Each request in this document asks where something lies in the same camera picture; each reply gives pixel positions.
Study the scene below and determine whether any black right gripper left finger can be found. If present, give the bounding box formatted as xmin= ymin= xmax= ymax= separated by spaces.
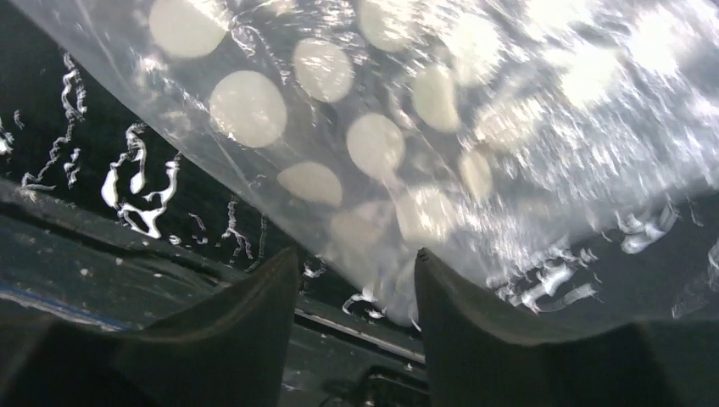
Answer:
xmin=1 ymin=248 xmax=299 ymax=406

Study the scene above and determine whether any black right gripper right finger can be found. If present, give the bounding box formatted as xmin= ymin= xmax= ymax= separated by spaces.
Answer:
xmin=415 ymin=249 xmax=718 ymax=406

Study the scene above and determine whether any clear polka dot zip bag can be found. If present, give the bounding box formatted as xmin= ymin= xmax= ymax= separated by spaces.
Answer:
xmin=16 ymin=1 xmax=718 ymax=326

